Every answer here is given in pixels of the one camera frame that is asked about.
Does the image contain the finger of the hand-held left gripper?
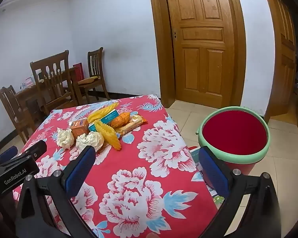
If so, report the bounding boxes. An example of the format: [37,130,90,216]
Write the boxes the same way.
[0,146,18,164]
[0,140,47,166]

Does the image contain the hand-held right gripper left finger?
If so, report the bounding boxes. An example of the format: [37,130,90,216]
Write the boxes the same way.
[15,145,97,238]

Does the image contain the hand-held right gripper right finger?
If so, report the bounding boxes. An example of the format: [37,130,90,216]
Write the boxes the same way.
[198,146,286,238]

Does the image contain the white tissue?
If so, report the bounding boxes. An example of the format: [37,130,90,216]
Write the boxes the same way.
[56,128,75,150]
[76,133,89,152]
[86,131,105,152]

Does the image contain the orange cardboard box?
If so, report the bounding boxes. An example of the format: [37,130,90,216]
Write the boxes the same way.
[70,119,90,139]

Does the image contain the yellow corrugated wrapper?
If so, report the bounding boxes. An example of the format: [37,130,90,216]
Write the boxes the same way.
[87,102,120,124]
[94,120,121,152]

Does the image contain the red bin with green rim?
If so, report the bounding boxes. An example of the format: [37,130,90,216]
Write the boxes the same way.
[198,106,271,176]

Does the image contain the white and teal medicine box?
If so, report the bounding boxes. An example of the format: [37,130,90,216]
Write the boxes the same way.
[89,111,120,132]

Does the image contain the orange snack packet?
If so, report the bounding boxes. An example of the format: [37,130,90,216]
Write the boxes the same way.
[110,112,131,127]

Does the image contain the long biscuit packet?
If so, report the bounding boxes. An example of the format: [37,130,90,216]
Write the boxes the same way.
[114,115,147,136]

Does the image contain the green printed box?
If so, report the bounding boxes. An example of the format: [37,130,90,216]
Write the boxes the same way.
[208,186,225,205]

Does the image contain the teal cardboard box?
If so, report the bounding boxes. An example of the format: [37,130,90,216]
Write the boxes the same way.
[190,147,203,176]

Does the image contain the red floral tablecloth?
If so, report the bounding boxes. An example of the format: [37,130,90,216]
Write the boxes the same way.
[12,94,225,238]

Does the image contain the wooden dining table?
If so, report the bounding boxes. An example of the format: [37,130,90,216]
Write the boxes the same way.
[14,67,83,119]

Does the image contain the pink packet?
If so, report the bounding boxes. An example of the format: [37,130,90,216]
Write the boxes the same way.
[20,77,37,90]

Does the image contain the yellow seat cushion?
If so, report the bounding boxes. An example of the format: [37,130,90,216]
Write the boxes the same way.
[79,76,100,85]

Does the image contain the red gift box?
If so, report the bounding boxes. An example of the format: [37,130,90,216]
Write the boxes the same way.
[73,63,85,82]

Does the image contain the wooden chair with cushion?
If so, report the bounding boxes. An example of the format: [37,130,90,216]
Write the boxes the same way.
[78,47,111,101]

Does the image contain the panelled wooden door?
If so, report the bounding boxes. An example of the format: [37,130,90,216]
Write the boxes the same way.
[148,0,246,109]

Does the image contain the open wooden door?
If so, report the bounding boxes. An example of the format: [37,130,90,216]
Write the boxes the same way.
[261,0,298,123]

